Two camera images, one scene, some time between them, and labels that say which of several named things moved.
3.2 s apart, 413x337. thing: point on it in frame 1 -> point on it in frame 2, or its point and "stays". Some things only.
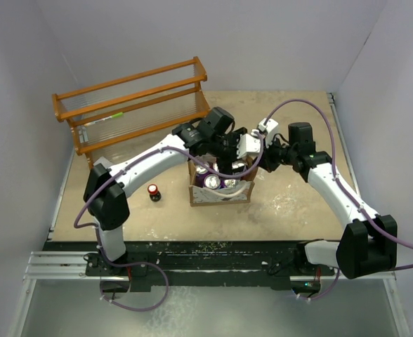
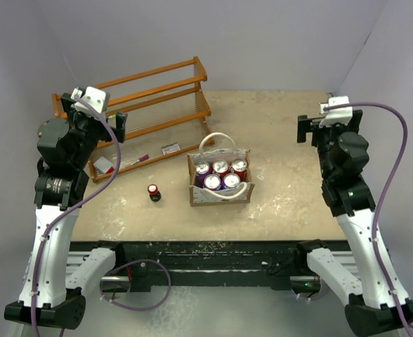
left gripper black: (225, 167) -> (105, 135)
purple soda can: (211, 181) stays
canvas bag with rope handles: (239, 192) stays
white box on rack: (104, 161) stays
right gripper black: (266, 161) -> (305, 125)
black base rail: (284, 262) stays
